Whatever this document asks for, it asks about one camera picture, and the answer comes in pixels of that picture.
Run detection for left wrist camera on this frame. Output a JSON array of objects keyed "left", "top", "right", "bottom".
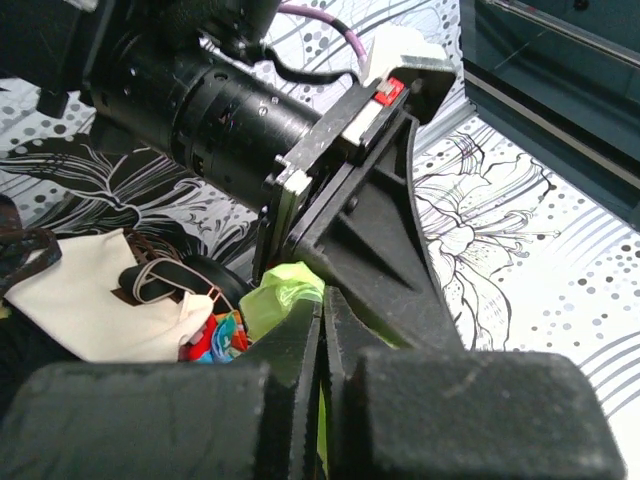
[{"left": 361, "top": 24, "right": 457, "bottom": 125}]

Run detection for black round hat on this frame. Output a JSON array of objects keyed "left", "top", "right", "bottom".
[{"left": 183, "top": 255, "right": 252, "bottom": 309}]

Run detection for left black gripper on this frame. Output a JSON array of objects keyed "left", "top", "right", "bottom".
[{"left": 92, "top": 44, "right": 463, "bottom": 352}]

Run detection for white canvas tote bag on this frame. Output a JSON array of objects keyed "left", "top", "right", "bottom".
[{"left": 5, "top": 229, "right": 213, "bottom": 362}]

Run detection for green plastic trash bag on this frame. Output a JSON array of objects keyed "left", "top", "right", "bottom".
[{"left": 238, "top": 262, "right": 398, "bottom": 479}]

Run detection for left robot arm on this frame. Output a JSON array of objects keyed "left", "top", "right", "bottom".
[{"left": 1, "top": 1, "right": 462, "bottom": 352}]

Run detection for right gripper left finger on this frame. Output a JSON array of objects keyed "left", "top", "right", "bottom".
[{"left": 1, "top": 300, "right": 321, "bottom": 479}]

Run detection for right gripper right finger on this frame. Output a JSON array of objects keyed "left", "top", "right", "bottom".
[{"left": 323, "top": 287, "right": 625, "bottom": 479}]

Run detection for brown patterned bag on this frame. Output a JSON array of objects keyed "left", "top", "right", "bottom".
[{"left": 1, "top": 194, "right": 62, "bottom": 297}]

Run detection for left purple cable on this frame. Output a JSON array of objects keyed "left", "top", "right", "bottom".
[{"left": 277, "top": 2, "right": 371, "bottom": 66}]

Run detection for colourful printed bag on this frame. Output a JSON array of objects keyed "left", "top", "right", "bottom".
[{"left": 179, "top": 310, "right": 250, "bottom": 364}]

